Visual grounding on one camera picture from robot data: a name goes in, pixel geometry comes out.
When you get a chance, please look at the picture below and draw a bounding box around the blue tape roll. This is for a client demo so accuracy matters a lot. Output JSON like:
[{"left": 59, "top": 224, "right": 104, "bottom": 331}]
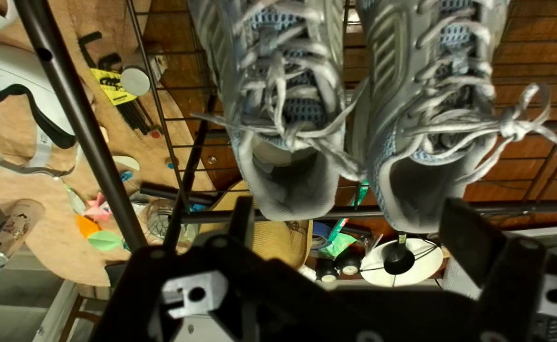
[{"left": 310, "top": 218, "right": 330, "bottom": 247}]

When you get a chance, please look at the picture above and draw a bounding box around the pink paper figure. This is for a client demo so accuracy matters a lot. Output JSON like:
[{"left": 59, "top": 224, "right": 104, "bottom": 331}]
[{"left": 85, "top": 192, "right": 116, "bottom": 224}]

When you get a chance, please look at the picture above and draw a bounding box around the orange paper piece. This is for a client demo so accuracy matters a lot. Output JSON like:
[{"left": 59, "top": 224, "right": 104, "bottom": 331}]
[{"left": 76, "top": 215, "right": 102, "bottom": 239}]

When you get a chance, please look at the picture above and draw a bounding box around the green crumpled wrapper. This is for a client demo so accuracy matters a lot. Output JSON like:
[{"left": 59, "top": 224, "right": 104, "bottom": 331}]
[{"left": 319, "top": 230, "right": 359, "bottom": 258}]

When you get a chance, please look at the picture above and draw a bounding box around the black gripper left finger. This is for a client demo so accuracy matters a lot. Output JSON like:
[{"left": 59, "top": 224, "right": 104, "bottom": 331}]
[{"left": 89, "top": 196, "right": 273, "bottom": 342}]

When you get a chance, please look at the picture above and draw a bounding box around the white cabinet with drawers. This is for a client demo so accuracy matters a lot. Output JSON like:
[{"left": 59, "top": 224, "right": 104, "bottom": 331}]
[{"left": 0, "top": 179, "right": 557, "bottom": 342}]

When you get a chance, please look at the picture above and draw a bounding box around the small round white tealight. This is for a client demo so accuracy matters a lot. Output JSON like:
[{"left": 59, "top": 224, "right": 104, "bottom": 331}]
[
  {"left": 340, "top": 260, "right": 361, "bottom": 281},
  {"left": 315, "top": 266, "right": 338, "bottom": 289}
]

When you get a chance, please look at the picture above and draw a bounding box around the black tool with yellow label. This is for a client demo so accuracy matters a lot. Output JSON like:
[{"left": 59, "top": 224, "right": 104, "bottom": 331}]
[{"left": 76, "top": 28, "right": 161, "bottom": 139}]

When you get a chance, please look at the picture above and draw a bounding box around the round grey cap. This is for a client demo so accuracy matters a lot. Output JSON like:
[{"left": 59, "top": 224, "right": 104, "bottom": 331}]
[{"left": 119, "top": 65, "right": 154, "bottom": 99}]

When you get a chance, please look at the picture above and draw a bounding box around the silver blue mesh sneaker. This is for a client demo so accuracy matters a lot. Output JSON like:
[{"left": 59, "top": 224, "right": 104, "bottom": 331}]
[
  {"left": 351, "top": 0, "right": 557, "bottom": 236},
  {"left": 184, "top": 0, "right": 365, "bottom": 224}
]

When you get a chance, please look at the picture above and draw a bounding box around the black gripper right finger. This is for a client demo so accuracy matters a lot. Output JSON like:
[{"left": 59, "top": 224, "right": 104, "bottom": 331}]
[{"left": 445, "top": 196, "right": 549, "bottom": 342}]

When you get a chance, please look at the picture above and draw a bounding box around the white device with black band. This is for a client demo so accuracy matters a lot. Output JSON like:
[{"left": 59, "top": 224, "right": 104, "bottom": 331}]
[{"left": 0, "top": 42, "right": 80, "bottom": 173}]

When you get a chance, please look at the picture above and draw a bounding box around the white disc with black knob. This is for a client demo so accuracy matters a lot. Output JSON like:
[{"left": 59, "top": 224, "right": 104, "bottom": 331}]
[{"left": 357, "top": 234, "right": 446, "bottom": 291}]

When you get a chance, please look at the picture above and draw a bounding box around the green white tube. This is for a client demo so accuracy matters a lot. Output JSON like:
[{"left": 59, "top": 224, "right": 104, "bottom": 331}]
[{"left": 351, "top": 179, "right": 372, "bottom": 213}]

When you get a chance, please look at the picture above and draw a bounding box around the clear glass jar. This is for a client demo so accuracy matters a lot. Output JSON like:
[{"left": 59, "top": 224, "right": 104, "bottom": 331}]
[{"left": 142, "top": 198, "right": 184, "bottom": 243}]

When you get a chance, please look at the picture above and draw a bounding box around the green paper leaf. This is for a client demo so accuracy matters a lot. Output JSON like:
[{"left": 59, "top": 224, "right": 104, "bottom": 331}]
[{"left": 85, "top": 228, "right": 127, "bottom": 255}]

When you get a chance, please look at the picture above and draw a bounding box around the brown cylinder with silver cap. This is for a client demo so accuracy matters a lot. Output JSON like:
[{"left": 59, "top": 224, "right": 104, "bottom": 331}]
[{"left": 0, "top": 198, "right": 45, "bottom": 272}]

